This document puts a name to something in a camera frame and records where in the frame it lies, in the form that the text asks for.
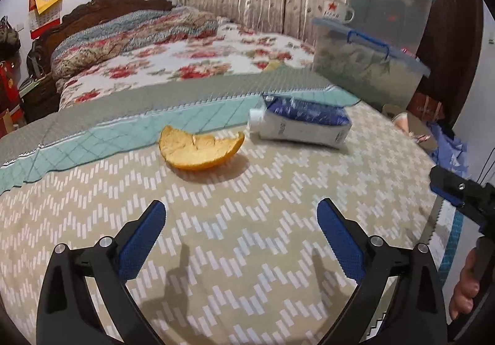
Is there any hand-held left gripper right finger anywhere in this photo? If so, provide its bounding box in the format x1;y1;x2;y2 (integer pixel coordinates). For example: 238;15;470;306
316;197;448;345

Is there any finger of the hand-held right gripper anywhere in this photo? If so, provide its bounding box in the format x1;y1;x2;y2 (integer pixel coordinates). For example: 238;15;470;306
429;166;471;210

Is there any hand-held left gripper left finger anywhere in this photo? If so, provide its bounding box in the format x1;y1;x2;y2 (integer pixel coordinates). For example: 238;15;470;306
36;199;168;345

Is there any orange peel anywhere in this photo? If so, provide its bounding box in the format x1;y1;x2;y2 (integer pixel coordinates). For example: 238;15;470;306
158;125;246;171

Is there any blue white milk carton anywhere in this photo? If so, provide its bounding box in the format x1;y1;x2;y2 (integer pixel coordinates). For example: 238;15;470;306
248;95;353;149

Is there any person's right hand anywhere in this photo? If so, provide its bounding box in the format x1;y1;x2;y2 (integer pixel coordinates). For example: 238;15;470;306
449;248;482;321

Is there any blue cloth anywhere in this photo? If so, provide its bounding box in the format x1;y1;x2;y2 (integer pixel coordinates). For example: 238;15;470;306
429;121;470;179

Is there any dark wooden wardrobe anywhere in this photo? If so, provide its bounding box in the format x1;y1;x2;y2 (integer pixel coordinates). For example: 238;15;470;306
415;0;484;129

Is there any storage box with teal lid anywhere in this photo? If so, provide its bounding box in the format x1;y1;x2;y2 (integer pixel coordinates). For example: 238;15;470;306
343;0;437;55

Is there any red gift box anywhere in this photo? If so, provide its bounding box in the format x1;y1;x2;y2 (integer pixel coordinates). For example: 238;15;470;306
0;60;22;129

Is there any folded floral quilt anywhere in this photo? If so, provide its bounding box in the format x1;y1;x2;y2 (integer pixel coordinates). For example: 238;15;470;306
50;6;219;84

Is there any floral bedsheet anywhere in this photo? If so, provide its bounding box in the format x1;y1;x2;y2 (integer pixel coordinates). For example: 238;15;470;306
58;22;316;110

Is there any white enamel mug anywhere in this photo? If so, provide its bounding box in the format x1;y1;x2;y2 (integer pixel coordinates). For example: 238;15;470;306
323;0;355;24

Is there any black bag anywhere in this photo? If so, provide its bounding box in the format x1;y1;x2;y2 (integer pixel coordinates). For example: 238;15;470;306
26;41;53;77

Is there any dark hanging bag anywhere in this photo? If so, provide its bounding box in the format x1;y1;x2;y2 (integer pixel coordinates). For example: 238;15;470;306
0;16;22;59

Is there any carved wooden headboard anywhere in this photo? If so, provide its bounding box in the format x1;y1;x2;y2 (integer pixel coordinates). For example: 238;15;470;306
29;0;174;123

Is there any storage box with blue handle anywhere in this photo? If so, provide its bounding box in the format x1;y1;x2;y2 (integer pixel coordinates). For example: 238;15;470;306
311;17;432;110

